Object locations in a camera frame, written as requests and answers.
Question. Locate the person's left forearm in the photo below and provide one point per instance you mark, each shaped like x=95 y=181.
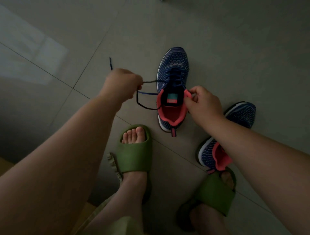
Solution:
x=48 y=174

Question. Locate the green foam slipper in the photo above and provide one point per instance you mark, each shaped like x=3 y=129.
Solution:
x=215 y=193
x=135 y=155

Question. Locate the person's left hand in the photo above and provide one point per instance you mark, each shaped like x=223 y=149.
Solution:
x=121 y=84

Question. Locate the olive green shorts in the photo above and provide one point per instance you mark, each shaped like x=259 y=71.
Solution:
x=126 y=225

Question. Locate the person's right forearm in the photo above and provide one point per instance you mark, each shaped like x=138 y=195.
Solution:
x=266 y=169

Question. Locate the person's left leg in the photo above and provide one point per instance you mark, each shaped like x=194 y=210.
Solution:
x=126 y=201

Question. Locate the blue knit sneaker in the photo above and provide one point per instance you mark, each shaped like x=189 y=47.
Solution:
x=174 y=60
x=242 y=112

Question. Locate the person's leg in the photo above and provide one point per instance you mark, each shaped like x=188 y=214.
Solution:
x=205 y=222
x=126 y=201

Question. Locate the person's right leg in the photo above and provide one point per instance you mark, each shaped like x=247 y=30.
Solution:
x=205 y=222

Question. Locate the person's right hand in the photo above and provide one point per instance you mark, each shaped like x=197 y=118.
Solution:
x=205 y=109

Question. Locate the dark blue shoelace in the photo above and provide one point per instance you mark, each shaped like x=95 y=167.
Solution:
x=145 y=93

